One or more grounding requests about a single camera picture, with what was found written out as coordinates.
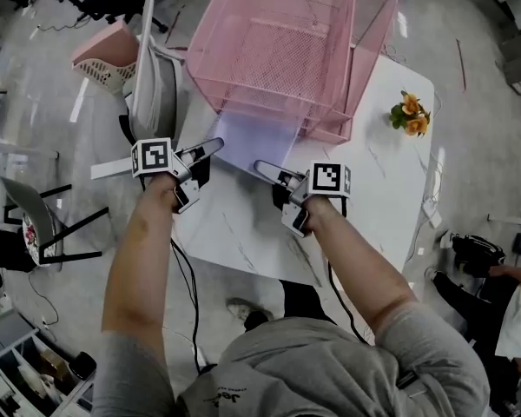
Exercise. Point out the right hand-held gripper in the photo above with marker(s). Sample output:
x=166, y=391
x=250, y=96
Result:
x=330, y=180

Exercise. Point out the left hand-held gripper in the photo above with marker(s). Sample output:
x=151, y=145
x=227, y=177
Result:
x=152, y=156

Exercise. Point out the pink mesh basket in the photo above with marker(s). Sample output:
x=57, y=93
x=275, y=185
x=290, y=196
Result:
x=286, y=50

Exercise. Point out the person's left forearm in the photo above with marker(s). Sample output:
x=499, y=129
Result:
x=134, y=254

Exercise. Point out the person's right forearm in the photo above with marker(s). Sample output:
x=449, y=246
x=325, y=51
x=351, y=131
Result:
x=356, y=259

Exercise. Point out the white mesh office chair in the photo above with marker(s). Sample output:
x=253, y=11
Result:
x=149, y=85

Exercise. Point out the person's black trouser leg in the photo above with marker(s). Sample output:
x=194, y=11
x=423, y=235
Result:
x=304, y=298

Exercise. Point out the person's grey shoe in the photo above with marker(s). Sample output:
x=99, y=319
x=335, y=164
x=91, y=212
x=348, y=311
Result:
x=245, y=311

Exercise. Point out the orange artificial flowers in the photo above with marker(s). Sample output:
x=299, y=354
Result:
x=410, y=113

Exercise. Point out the white power strip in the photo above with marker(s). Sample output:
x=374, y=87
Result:
x=432, y=211

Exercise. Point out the grey armchair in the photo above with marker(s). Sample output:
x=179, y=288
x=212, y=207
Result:
x=30, y=202

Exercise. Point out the white side table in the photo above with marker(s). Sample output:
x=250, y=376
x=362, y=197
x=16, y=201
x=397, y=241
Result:
x=17, y=148

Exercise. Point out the floral seat cushion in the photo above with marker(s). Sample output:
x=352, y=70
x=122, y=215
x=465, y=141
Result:
x=34, y=239

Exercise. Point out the person's grey t-shirt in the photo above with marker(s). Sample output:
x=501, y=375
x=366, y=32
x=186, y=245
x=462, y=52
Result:
x=308, y=372

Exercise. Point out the thin red stick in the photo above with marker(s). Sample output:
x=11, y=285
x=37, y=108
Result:
x=461, y=65

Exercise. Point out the black bag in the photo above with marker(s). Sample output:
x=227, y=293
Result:
x=477, y=254

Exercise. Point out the black trash bin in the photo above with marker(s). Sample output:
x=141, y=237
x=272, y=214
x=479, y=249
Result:
x=83, y=365

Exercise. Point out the brown cardboard box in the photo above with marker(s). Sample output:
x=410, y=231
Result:
x=54, y=363

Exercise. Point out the white metal shelving unit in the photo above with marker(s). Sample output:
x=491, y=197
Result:
x=8, y=363

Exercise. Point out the black frame stool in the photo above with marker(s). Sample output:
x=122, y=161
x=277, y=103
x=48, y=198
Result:
x=78, y=224

